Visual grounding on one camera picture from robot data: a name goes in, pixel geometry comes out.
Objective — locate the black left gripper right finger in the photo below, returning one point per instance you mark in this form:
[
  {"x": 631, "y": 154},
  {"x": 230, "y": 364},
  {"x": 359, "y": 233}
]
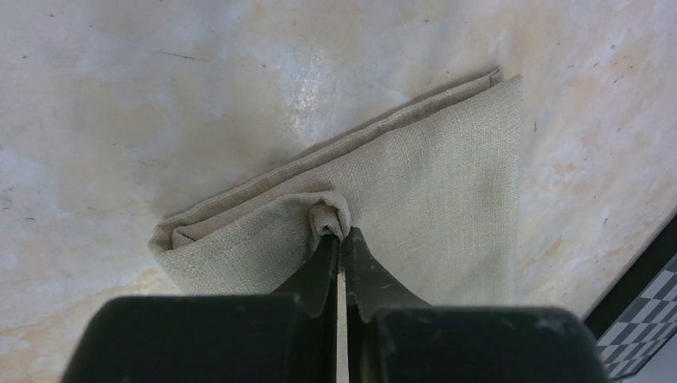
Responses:
[{"x": 395, "y": 336}]

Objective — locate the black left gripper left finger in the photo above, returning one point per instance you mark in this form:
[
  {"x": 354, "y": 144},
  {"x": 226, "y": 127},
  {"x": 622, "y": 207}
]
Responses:
[{"x": 288, "y": 335}]

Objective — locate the cream cloth napkin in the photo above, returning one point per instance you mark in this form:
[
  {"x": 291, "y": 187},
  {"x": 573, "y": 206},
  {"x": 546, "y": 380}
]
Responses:
[{"x": 433, "y": 187}]

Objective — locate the black white checkerboard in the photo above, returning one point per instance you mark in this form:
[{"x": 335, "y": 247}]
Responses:
[{"x": 637, "y": 316}]

